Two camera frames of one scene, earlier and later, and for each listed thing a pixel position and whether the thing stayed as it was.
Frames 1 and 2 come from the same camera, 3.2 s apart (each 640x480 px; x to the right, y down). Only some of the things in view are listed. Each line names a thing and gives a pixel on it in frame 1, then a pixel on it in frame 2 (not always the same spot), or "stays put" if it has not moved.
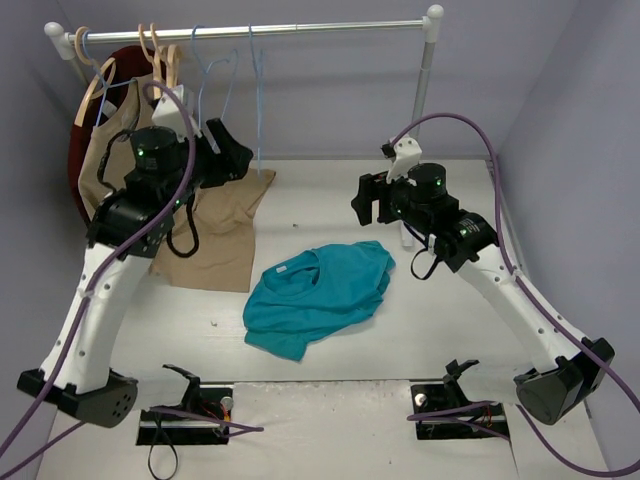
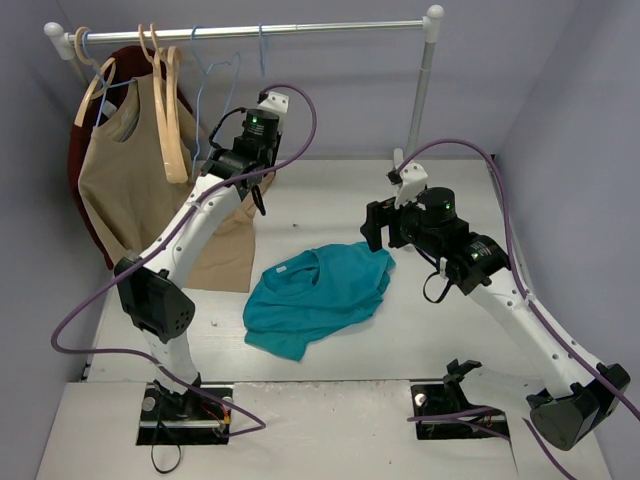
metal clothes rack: (60, 43) stays put
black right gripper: (375, 198) → (376, 226)
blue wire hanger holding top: (106, 87) stays put
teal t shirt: (313, 293) stays put
